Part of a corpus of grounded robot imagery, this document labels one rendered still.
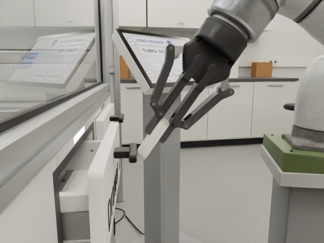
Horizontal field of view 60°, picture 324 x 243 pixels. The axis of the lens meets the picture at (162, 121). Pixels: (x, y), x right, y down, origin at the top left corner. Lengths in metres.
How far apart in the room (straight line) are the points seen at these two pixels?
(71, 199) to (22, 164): 0.12
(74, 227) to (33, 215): 0.10
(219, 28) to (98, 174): 0.26
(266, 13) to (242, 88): 3.37
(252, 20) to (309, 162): 0.51
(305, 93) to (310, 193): 0.28
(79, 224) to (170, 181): 1.13
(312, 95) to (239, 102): 2.92
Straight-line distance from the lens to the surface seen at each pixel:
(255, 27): 0.43
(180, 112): 0.43
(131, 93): 3.40
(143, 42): 1.29
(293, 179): 0.85
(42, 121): 0.29
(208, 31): 0.43
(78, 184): 0.53
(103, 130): 0.63
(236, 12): 0.42
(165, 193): 1.46
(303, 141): 0.91
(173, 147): 1.43
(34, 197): 0.28
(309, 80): 0.92
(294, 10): 0.47
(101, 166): 0.33
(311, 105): 0.90
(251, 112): 3.92
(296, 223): 0.95
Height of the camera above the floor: 1.04
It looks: 11 degrees down
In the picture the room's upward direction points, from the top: straight up
